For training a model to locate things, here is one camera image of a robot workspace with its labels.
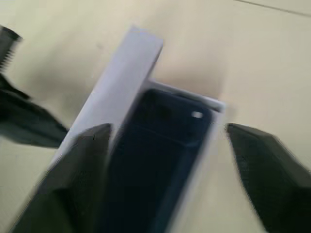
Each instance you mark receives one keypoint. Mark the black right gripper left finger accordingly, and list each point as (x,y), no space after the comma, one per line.
(73,184)

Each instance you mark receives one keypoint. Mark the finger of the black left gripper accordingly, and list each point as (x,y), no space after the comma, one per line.
(7,43)
(26,121)

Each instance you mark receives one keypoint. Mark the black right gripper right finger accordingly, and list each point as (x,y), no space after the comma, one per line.
(272,179)

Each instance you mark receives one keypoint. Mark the dark blue smartphone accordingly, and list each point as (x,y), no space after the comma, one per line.
(155,157)

